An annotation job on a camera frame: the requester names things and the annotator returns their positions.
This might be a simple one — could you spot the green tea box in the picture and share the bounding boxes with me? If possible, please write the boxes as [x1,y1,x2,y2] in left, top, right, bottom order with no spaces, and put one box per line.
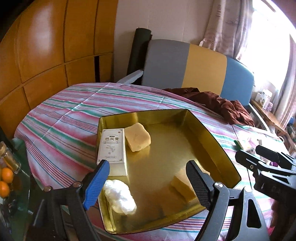
[234,140,255,153]

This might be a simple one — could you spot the yellow sponge block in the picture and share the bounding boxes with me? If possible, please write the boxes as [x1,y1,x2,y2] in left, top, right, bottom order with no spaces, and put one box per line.
[171,169,197,202]

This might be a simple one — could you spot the white plastic wrapped wad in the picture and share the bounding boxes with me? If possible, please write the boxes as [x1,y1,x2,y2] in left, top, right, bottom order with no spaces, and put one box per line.
[103,180,137,215]

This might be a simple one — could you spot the wooden side shelf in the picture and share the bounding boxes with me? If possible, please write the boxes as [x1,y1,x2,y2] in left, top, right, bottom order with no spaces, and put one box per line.
[250,99,295,156]

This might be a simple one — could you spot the white medicine box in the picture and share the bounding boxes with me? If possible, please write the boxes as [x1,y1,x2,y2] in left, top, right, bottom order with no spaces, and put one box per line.
[97,128,127,176]

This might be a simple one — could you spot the dark red crumpled garment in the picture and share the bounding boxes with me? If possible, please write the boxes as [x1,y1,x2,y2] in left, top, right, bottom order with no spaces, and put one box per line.
[164,87,254,126]

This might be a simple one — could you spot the gold metal tin tray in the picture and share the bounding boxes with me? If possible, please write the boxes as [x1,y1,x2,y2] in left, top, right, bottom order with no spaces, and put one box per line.
[98,109,241,235]

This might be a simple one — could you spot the striped pink green bedsheet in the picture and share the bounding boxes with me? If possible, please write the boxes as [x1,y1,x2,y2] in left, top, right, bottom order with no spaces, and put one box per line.
[15,83,287,189]

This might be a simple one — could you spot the white boxes on shelf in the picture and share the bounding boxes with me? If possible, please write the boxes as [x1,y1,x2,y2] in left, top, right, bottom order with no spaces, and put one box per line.
[255,89,273,109]

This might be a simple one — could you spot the yellow sponge near box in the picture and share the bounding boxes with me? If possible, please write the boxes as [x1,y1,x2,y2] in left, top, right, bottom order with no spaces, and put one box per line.
[125,123,151,152]

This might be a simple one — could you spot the glass side table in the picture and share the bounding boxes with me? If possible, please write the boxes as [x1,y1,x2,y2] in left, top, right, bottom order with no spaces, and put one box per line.
[1,138,31,240]

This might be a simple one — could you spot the orange fruit upper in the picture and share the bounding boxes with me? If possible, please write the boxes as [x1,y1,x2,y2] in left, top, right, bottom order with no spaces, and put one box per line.
[1,167,14,184]

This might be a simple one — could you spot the orange fruit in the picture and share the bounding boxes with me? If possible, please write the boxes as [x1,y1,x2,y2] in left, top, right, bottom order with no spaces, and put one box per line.
[0,181,10,199]
[1,167,14,184]

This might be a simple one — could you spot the orange fruit lower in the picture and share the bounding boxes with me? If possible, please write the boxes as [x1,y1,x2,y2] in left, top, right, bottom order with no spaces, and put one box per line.
[0,181,10,199]

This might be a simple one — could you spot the glass jar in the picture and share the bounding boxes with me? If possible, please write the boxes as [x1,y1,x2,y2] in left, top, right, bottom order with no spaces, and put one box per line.
[0,141,22,174]

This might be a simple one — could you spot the grey yellow blue headboard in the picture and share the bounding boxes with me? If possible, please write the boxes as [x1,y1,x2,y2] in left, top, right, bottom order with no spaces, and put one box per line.
[142,39,254,106]

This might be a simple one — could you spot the floral curtain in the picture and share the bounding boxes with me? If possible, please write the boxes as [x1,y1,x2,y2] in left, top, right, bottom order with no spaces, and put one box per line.
[199,0,254,60]

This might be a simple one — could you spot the black rolled mat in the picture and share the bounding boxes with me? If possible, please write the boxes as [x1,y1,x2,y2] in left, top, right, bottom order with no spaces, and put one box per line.
[126,28,152,75]

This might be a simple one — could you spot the wooden wardrobe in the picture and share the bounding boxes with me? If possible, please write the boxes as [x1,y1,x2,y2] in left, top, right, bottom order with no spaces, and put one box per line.
[1,1,118,138]

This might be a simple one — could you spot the white bed rail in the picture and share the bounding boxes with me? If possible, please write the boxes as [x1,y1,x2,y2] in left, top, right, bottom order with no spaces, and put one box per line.
[117,70,144,85]

